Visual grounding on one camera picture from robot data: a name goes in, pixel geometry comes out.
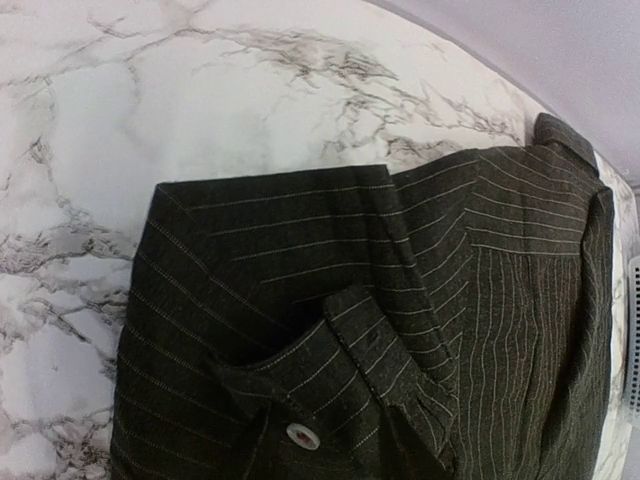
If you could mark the black pinstriped long sleeve shirt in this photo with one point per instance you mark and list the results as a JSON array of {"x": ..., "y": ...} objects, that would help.
[{"x": 451, "y": 321}]

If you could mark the white plastic laundry basket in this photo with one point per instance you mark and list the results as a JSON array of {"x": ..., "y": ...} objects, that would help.
[{"x": 631, "y": 390}]

